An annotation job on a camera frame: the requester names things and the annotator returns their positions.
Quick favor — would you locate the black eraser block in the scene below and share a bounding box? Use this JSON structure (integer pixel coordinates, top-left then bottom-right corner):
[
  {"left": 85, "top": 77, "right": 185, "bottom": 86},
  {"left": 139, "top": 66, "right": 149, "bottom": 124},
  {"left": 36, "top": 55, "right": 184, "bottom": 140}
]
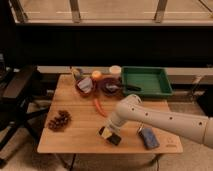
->
[{"left": 99, "top": 127, "right": 121, "bottom": 145}]

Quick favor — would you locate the green plastic tray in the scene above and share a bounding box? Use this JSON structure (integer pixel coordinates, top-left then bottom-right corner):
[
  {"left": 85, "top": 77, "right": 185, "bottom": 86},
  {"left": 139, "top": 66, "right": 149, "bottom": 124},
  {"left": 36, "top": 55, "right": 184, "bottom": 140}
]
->
[{"left": 121, "top": 66, "right": 173, "bottom": 99}]

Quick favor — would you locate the blue sponge cloth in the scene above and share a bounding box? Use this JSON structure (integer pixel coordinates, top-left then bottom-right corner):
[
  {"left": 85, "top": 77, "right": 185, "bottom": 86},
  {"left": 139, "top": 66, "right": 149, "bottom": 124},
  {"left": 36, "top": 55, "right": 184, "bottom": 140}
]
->
[{"left": 139, "top": 127, "right": 159, "bottom": 149}]

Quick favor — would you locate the orange fruit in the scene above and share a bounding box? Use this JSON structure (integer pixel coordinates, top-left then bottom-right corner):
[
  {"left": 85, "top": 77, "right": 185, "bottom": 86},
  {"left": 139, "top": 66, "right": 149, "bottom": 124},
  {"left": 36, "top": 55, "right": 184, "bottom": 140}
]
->
[{"left": 91, "top": 70, "right": 102, "bottom": 80}]

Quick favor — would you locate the black office chair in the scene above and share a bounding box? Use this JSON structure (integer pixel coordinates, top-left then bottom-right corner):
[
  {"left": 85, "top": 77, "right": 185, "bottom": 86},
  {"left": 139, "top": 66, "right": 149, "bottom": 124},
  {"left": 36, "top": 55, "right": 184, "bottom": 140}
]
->
[{"left": 0, "top": 65, "right": 49, "bottom": 151}]

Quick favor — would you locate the bunch of dark grapes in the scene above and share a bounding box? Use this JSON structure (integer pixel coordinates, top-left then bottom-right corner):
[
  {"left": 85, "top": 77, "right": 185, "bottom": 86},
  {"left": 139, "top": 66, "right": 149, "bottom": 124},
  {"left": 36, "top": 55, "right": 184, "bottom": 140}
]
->
[{"left": 48, "top": 110, "right": 71, "bottom": 132}]

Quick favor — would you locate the white cup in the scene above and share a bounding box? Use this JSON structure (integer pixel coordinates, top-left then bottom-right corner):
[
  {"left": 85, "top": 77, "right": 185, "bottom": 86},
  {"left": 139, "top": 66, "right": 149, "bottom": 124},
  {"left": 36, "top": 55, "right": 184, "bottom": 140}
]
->
[{"left": 109, "top": 65, "right": 121, "bottom": 78}]

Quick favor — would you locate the orange carrot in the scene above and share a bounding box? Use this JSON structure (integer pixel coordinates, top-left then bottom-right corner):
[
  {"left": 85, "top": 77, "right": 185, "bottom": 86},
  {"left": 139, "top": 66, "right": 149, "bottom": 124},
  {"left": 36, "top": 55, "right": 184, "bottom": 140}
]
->
[{"left": 93, "top": 98, "right": 107, "bottom": 117}]

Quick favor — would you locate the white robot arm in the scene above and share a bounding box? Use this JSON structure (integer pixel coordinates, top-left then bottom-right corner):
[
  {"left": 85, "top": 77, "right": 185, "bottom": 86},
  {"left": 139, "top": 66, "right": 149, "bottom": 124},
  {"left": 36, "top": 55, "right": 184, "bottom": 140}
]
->
[{"left": 99, "top": 94, "right": 213, "bottom": 149}]

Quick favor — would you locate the dark purple bowl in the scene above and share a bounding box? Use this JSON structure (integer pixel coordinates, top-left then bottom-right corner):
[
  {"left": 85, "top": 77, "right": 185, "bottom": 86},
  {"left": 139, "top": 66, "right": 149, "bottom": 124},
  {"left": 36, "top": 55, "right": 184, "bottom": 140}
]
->
[{"left": 99, "top": 77, "right": 120, "bottom": 96}]

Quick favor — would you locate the glass jar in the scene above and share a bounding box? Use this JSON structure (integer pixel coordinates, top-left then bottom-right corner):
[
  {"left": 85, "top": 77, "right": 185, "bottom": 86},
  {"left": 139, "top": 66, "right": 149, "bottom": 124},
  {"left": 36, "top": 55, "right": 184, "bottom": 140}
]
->
[{"left": 71, "top": 67, "right": 83, "bottom": 80}]

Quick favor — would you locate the red bowl with cloth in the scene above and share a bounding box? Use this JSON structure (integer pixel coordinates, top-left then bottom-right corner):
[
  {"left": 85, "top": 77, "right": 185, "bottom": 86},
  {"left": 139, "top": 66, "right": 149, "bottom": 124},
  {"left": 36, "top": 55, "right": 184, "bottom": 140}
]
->
[{"left": 76, "top": 77, "right": 94, "bottom": 96}]

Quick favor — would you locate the black handled utensil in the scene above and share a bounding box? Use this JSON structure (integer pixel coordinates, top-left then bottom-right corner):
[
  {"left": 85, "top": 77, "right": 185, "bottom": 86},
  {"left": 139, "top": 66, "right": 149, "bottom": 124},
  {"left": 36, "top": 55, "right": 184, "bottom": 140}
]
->
[{"left": 105, "top": 84, "right": 142, "bottom": 93}]

